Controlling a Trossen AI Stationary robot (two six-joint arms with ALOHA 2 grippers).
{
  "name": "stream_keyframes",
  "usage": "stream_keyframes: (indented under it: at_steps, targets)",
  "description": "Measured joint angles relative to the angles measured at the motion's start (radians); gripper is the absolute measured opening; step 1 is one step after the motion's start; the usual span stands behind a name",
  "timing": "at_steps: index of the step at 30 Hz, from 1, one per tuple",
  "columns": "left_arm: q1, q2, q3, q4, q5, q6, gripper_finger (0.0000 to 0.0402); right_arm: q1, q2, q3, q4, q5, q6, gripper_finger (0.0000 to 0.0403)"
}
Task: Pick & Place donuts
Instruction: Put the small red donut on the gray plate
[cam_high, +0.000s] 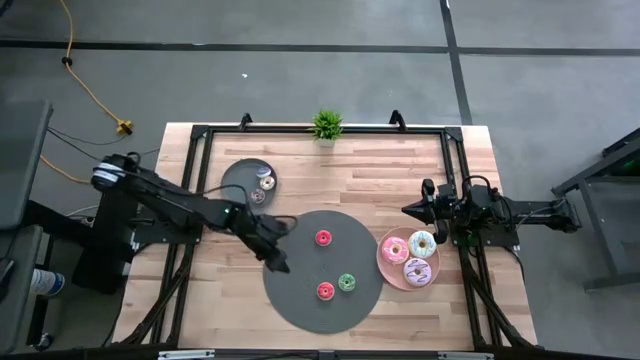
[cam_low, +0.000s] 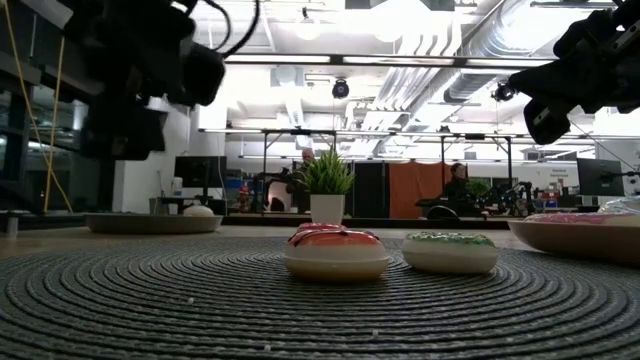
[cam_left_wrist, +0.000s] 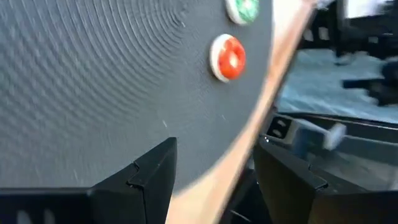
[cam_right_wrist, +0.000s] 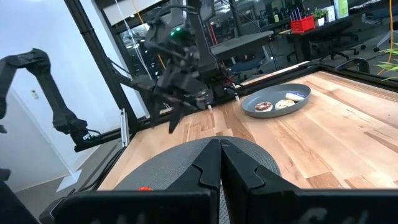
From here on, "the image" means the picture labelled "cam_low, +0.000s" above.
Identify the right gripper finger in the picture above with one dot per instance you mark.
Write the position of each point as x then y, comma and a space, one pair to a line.
547, 122
555, 82

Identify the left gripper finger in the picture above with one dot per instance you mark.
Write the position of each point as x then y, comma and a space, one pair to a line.
105, 135
147, 132

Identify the small white-iced donut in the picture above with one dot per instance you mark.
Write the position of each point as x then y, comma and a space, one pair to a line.
198, 210

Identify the large white donut blue drizzle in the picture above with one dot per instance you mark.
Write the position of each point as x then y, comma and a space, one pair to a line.
622, 205

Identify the green-sprinkled white donut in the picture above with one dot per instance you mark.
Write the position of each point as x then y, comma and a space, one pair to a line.
450, 252

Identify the small red-iced donut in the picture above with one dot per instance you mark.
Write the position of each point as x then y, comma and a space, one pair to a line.
322, 226

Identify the red-iced donut dark drizzle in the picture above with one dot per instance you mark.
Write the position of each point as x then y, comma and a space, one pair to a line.
336, 255

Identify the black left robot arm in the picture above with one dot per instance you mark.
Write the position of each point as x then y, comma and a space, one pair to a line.
125, 10

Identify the black ceiling spotlight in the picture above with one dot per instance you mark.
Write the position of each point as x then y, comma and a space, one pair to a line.
340, 89
502, 92

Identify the white jug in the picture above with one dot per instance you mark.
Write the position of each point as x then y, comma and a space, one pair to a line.
176, 186

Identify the black computer monitor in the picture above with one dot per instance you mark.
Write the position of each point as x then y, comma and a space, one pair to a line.
600, 177
200, 171

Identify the dark office desk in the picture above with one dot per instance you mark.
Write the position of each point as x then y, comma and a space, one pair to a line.
167, 201

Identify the grey plate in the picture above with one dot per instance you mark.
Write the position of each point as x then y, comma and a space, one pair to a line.
155, 223

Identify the small green background plant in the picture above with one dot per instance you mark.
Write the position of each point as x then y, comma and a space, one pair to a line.
477, 187

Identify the person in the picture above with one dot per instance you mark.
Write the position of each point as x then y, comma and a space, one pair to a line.
299, 192
456, 182

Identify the tan bowl on right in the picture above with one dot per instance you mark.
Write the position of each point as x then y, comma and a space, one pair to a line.
575, 240

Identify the black chair back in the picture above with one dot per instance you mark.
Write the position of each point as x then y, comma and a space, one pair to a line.
444, 213

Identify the orange partition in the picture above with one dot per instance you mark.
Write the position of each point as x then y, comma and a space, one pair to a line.
415, 185

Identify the overhead light bar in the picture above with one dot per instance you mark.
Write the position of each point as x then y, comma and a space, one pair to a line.
300, 58

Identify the black partition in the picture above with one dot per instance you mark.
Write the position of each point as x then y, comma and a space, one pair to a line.
370, 190

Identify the green plant in white pot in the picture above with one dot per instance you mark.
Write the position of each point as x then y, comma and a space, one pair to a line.
327, 207

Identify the round grey woven placemat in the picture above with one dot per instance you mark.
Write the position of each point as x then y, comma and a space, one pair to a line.
300, 310

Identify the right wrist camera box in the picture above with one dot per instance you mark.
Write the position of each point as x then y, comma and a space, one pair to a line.
582, 32

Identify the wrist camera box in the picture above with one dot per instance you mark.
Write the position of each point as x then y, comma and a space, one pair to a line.
582, 32
205, 75

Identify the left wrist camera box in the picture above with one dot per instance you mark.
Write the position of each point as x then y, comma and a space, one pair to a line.
205, 75

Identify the grey table post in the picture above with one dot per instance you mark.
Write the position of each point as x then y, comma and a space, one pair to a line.
11, 222

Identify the black metal background frame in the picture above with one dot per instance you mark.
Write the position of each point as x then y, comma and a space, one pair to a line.
300, 132

